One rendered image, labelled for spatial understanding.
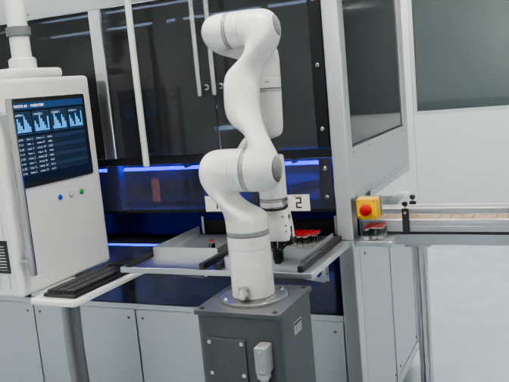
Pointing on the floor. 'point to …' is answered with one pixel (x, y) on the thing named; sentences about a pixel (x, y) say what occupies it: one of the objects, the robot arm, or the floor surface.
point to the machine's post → (345, 186)
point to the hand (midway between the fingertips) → (278, 256)
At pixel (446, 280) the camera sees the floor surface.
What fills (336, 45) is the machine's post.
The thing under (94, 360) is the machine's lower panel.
